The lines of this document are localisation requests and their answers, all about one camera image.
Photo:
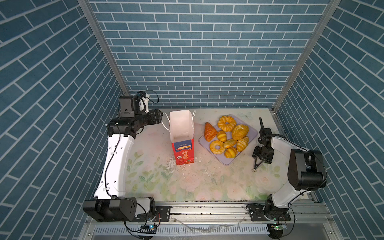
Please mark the small twisted fake bread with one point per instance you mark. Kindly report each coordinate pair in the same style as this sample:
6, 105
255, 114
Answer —
229, 143

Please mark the large ring-shaped fake bread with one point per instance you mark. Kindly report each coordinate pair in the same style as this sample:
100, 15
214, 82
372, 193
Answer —
227, 123

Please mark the brown fake croissant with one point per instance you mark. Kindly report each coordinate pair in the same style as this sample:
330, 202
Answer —
210, 132

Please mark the small striped fake bun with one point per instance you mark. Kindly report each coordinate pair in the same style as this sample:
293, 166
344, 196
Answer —
222, 136

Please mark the round striped fake bun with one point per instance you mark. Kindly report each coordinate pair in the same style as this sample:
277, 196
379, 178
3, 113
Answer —
231, 152

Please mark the metal tongs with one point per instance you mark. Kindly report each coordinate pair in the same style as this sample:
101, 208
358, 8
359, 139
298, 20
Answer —
257, 164

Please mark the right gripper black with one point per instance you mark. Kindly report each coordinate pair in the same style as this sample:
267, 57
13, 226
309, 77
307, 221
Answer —
267, 159

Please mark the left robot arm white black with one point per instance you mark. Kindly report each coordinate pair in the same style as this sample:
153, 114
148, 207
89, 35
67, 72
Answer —
110, 203

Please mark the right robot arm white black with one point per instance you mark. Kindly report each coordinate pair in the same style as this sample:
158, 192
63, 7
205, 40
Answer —
306, 173

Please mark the red white paper bag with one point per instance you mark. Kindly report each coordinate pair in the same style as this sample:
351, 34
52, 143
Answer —
182, 135

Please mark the oval golden fake bread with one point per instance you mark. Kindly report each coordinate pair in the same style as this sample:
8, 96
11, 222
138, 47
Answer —
240, 131

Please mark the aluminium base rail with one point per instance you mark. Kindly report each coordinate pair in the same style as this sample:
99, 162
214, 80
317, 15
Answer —
304, 220

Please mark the long striped fake bread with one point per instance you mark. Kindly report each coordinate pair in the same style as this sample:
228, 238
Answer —
242, 144

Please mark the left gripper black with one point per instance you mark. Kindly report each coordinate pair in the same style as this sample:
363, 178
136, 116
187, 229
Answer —
154, 117

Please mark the glazed fake donut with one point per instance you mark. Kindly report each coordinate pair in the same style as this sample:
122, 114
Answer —
217, 147

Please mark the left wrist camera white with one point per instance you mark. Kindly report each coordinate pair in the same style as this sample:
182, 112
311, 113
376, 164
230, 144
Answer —
143, 101

